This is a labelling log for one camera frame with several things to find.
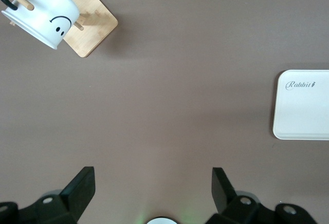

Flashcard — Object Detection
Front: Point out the brown table mat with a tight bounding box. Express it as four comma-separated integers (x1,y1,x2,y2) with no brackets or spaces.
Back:
0,0,329,224

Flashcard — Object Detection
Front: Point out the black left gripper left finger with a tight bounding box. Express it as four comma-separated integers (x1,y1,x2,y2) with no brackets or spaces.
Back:
0,166,96,224

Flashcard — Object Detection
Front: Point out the white smiley face mug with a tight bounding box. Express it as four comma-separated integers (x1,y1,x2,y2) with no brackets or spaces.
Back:
0,0,81,51

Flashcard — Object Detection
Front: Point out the white Rabbit print tray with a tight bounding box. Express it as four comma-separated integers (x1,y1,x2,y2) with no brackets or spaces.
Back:
271,69,329,141

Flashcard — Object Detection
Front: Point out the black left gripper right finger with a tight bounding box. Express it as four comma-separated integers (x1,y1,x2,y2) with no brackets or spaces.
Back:
207,167,316,224

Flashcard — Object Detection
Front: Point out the wooden mug rack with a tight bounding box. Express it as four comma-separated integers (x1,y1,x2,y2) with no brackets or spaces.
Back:
6,0,119,58

